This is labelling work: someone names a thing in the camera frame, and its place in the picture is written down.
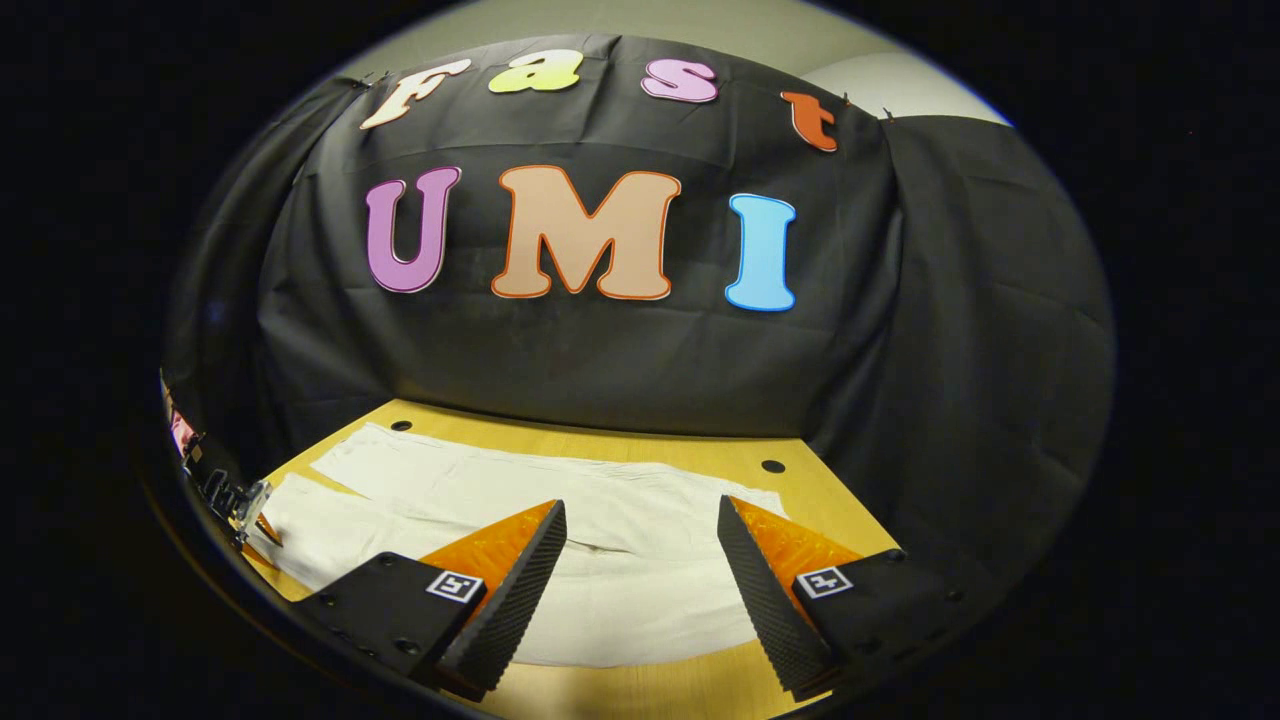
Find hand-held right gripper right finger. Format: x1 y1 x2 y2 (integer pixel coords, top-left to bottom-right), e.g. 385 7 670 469
716 494 986 703

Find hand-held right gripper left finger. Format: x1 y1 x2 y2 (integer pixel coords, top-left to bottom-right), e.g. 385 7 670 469
295 498 568 703

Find white jeans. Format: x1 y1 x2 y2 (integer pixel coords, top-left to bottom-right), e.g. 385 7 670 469
245 422 791 669

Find black backdrop cloth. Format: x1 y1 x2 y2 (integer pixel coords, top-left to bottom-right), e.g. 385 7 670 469
160 33 1116 601

